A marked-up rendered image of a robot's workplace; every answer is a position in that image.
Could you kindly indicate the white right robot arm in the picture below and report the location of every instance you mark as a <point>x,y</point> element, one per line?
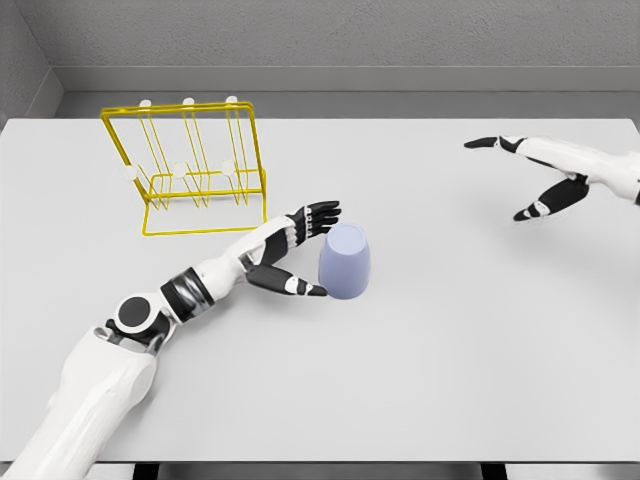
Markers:
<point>631,175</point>

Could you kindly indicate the lavender plastic cup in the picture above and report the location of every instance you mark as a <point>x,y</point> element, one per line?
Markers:
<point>346,262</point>

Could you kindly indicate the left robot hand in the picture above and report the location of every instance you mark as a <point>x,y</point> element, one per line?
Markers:
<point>277,240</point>

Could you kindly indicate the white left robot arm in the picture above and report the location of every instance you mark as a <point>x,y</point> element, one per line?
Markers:
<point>100,380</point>

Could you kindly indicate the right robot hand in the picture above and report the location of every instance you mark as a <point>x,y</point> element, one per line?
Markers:
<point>560,160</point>

